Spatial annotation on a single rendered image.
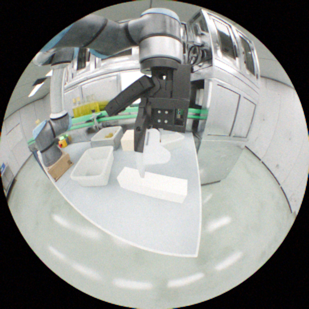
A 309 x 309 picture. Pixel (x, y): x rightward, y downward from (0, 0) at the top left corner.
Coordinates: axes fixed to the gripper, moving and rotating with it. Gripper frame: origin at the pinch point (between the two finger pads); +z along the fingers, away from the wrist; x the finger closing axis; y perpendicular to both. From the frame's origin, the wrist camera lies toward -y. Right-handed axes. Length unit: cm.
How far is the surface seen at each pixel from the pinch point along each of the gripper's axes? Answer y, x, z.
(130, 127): -34, 47, 10
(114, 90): -56, 59, -23
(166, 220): 7.8, -10.4, 16.1
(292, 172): 315, 64, 34
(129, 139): -20.1, 21.9, 8.7
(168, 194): 6.5, -3.1, 11.9
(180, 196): 10.4, -3.1, 11.3
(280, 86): 315, 198, -164
